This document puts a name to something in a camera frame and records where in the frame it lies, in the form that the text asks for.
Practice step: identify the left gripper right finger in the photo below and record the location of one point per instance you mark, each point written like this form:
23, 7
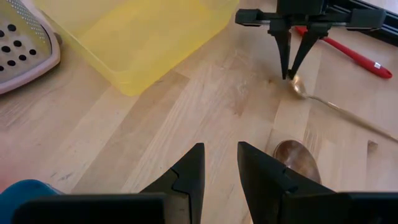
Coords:
261, 183

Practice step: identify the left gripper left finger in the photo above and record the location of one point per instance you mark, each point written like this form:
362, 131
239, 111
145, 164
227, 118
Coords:
186, 186

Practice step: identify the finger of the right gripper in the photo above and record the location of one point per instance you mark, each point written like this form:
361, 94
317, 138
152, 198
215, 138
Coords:
283, 43
308, 40

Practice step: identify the dark wooden spoon with label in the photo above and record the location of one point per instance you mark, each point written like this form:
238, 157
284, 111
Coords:
295, 158

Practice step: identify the gold metal spoon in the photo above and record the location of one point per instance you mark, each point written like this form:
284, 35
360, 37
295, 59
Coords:
298, 88

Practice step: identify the red silicone spoon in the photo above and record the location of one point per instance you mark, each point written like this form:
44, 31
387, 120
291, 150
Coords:
357, 57

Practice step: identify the yellow translucent plastic bin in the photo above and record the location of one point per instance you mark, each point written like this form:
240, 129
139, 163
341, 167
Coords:
140, 40

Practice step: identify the blue plastic bin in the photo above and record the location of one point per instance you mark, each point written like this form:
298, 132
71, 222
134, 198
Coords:
18, 191

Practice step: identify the pink steel box grater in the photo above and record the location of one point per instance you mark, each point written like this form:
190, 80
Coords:
21, 46

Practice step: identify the black metal table frame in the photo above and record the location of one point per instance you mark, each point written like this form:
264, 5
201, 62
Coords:
390, 29

